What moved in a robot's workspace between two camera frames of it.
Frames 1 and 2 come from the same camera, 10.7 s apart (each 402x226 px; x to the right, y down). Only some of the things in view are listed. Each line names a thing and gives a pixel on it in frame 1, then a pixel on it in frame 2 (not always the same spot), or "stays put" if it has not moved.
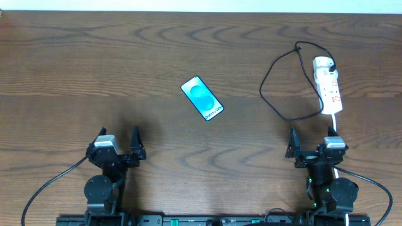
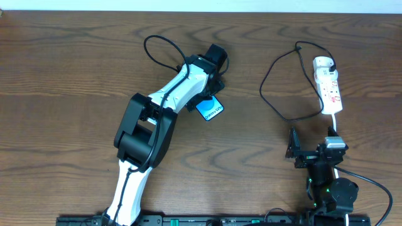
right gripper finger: [331, 132] stays put
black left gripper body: [122, 158] → [206, 95]
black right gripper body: [311, 159] stays put
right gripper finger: [293, 145] stays put
